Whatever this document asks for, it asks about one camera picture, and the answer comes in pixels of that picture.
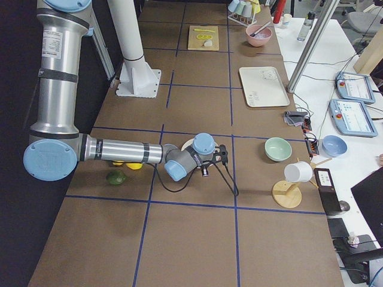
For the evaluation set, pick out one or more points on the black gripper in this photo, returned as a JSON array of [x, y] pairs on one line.
[[211, 163]]

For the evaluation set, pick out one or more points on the cream round plate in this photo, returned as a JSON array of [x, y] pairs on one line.
[[190, 141]]

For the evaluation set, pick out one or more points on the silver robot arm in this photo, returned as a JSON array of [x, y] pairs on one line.
[[55, 144]]

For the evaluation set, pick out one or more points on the cream bear serving tray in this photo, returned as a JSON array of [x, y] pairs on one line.
[[263, 87]]

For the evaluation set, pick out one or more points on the mint green bowl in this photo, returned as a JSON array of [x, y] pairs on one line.
[[278, 149]]

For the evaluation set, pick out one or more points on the wooden mug tree stand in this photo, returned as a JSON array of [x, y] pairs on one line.
[[287, 194]]

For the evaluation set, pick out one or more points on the white mug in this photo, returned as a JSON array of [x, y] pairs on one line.
[[298, 172]]

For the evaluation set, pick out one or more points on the folded grey cloth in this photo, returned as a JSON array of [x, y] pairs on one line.
[[294, 118]]

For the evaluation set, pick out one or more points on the black power strip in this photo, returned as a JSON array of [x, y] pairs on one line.
[[310, 139]]

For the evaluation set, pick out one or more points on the green lime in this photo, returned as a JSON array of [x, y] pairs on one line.
[[116, 177]]

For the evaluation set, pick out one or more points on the black remote box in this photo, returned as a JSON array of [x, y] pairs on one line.
[[327, 191]]

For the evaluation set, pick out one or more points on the bamboo cutting board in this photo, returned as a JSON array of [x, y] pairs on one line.
[[197, 44]]

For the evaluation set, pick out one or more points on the blue bowl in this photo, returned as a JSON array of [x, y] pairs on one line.
[[334, 146]]

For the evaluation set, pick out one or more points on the pink bowl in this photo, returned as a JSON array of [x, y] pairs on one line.
[[257, 42]]

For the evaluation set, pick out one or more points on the steel muddler black tip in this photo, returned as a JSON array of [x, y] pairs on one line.
[[260, 29]]

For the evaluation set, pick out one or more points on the yellow plastic knife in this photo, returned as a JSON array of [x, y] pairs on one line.
[[204, 30]]

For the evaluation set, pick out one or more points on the clear ice cubes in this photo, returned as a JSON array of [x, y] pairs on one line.
[[261, 35]]

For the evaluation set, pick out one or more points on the near teach pendant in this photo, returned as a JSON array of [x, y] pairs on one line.
[[351, 118]]

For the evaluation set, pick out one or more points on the teach pendant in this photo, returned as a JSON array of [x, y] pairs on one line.
[[351, 118], [355, 87]]

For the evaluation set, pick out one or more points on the upturned pastel cups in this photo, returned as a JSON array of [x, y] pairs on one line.
[[245, 9]]

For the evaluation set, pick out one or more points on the far teach pendant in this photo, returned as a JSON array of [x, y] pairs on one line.
[[355, 87]]

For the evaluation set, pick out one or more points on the white paper cup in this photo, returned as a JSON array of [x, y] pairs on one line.
[[286, 18]]

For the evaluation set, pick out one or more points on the clear water bottle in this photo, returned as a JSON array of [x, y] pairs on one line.
[[307, 25]]

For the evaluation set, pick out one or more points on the red cylinder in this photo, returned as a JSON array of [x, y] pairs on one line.
[[279, 7]]

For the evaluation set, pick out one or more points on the grey office chair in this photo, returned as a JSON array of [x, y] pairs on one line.
[[367, 23]]

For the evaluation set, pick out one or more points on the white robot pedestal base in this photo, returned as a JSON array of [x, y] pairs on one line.
[[137, 78]]

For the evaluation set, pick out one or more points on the white wire cup rack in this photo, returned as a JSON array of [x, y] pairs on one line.
[[245, 20]]

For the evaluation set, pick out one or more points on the aluminium frame post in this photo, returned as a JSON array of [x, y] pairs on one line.
[[321, 24]]

